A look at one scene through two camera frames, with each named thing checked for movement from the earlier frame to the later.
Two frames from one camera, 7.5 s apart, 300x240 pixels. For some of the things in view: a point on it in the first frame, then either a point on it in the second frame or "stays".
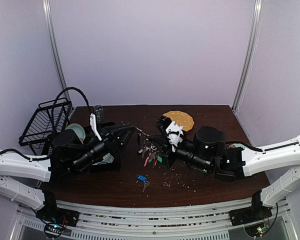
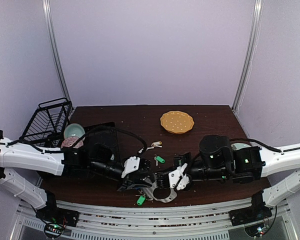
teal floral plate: [236, 145] stays
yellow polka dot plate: [183, 119] stays
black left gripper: [115, 145] to [130, 181]
